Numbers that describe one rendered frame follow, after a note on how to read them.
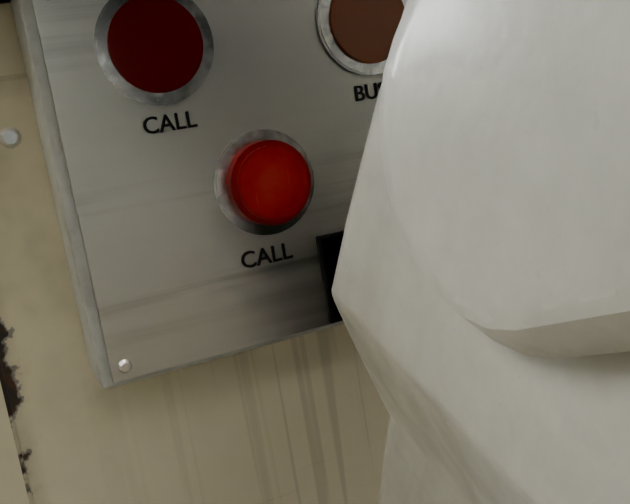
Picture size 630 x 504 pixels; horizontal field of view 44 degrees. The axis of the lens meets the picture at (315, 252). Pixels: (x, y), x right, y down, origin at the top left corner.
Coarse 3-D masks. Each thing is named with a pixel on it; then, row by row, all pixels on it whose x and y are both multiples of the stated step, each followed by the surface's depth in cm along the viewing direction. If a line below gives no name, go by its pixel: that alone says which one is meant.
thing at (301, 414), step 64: (0, 0) 27; (0, 64) 28; (0, 128) 28; (0, 192) 28; (0, 256) 28; (64, 256) 29; (0, 320) 28; (64, 320) 29; (0, 384) 29; (64, 384) 29; (128, 384) 30; (192, 384) 31; (256, 384) 32; (320, 384) 33; (0, 448) 29; (64, 448) 29; (128, 448) 30; (192, 448) 31; (256, 448) 32; (320, 448) 34; (384, 448) 35
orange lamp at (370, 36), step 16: (336, 0) 28; (352, 0) 29; (368, 0) 29; (384, 0) 29; (400, 0) 29; (336, 16) 28; (352, 16) 29; (368, 16) 29; (384, 16) 29; (400, 16) 29; (336, 32) 29; (352, 32) 29; (368, 32) 29; (384, 32) 29; (352, 48) 29; (368, 48) 29; (384, 48) 29
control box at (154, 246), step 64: (64, 0) 25; (128, 0) 26; (192, 0) 27; (256, 0) 28; (320, 0) 28; (64, 64) 25; (256, 64) 28; (320, 64) 29; (384, 64) 30; (64, 128) 25; (128, 128) 26; (192, 128) 27; (256, 128) 28; (320, 128) 29; (64, 192) 26; (128, 192) 26; (192, 192) 27; (320, 192) 29; (128, 256) 27; (192, 256) 28; (256, 256) 28; (320, 256) 29; (128, 320) 27; (192, 320) 28; (256, 320) 29; (320, 320) 30
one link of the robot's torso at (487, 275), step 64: (448, 0) 10; (512, 0) 9; (576, 0) 8; (448, 64) 10; (512, 64) 9; (576, 64) 8; (384, 128) 12; (448, 128) 10; (512, 128) 9; (576, 128) 8; (384, 192) 14; (448, 192) 11; (512, 192) 9; (576, 192) 8; (384, 256) 15; (448, 256) 11; (512, 256) 10; (576, 256) 9; (384, 320) 15; (448, 320) 13; (512, 320) 10; (576, 320) 9; (384, 384) 20; (448, 384) 14; (512, 384) 12; (576, 384) 10; (448, 448) 17; (512, 448) 12; (576, 448) 11
